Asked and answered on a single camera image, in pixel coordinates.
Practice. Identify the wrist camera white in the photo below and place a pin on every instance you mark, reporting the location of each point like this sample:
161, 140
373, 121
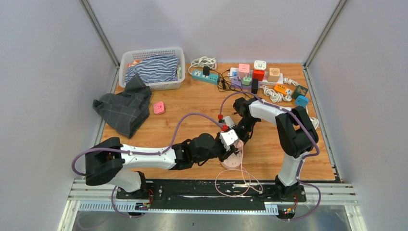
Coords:
228, 137
226, 121

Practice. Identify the blue cube socket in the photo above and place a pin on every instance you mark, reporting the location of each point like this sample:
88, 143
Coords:
301, 101

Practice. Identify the tan cube socket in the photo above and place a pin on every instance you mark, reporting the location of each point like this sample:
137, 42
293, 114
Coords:
274, 74

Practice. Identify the red cube socket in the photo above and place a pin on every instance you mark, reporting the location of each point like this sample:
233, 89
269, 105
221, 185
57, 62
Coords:
258, 74

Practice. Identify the dark green cube socket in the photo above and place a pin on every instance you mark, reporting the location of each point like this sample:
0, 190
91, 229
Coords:
299, 91

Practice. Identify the white plastic basket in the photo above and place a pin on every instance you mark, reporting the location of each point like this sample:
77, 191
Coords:
133, 57

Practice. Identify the white long power strip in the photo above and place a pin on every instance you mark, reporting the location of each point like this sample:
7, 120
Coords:
264, 81

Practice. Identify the dark grey checked cloth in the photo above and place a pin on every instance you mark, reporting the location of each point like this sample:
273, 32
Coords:
126, 111

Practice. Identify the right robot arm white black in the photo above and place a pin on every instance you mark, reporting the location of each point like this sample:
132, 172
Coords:
296, 133

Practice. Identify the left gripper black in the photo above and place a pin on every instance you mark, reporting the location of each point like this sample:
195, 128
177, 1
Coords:
226, 154

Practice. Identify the white blue small adapter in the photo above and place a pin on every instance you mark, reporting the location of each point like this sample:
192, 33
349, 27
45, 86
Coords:
234, 74

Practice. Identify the black charger on teal strip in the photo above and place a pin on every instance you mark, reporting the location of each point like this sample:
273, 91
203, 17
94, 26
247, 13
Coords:
206, 71

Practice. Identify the black power adapter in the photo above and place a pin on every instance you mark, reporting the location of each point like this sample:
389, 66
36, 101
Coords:
254, 86

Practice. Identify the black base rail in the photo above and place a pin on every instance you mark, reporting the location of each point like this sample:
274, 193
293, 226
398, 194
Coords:
208, 195

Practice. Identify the purple power strip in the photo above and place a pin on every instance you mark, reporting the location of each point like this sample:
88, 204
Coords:
238, 84

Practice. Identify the round pink power strip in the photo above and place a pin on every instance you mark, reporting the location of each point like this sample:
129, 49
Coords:
234, 161

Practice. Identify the teal power strip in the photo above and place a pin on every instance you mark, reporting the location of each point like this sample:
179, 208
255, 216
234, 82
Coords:
199, 75

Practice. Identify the white cube socket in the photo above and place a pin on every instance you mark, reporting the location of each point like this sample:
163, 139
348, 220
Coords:
260, 65

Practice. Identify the green small adapter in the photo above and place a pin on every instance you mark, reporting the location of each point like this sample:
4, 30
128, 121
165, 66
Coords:
246, 81

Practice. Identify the pink cube socket back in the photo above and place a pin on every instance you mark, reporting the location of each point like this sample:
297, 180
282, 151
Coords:
243, 70

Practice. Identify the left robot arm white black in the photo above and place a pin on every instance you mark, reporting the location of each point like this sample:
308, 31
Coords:
111, 162

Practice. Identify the blue white striped cloth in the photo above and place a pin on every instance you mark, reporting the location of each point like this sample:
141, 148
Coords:
154, 69

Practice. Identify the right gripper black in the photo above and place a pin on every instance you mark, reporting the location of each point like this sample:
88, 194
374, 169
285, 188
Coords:
244, 139

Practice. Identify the orange power strip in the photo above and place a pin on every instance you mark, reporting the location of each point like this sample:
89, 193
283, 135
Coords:
285, 91

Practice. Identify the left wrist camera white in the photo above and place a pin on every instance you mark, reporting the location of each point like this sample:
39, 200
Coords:
228, 137

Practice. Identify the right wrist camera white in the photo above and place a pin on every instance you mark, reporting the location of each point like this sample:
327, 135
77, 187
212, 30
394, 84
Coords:
226, 121

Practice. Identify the pink cube adapter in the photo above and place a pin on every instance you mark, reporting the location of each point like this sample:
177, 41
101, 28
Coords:
159, 108

